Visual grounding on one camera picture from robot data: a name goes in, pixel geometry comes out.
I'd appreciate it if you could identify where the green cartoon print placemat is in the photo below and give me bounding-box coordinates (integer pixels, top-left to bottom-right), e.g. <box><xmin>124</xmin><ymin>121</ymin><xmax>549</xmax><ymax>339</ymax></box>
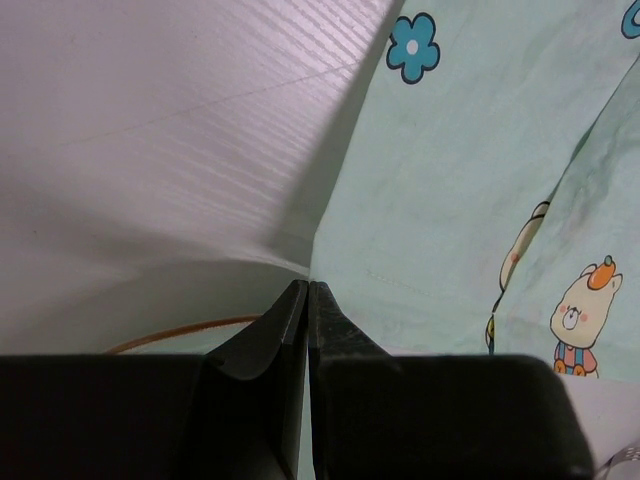
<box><xmin>111</xmin><ymin>1</ymin><xmax>639</xmax><ymax>353</ymax></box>

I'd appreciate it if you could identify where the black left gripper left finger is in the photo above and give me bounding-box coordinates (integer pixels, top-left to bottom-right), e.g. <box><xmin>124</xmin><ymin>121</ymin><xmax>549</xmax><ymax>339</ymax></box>
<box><xmin>202</xmin><ymin>280</ymin><xmax>306</xmax><ymax>479</ymax></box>

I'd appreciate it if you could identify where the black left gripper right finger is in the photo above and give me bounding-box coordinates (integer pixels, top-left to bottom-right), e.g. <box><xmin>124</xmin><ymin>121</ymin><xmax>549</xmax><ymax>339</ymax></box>
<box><xmin>307</xmin><ymin>281</ymin><xmax>389</xmax><ymax>479</ymax></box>

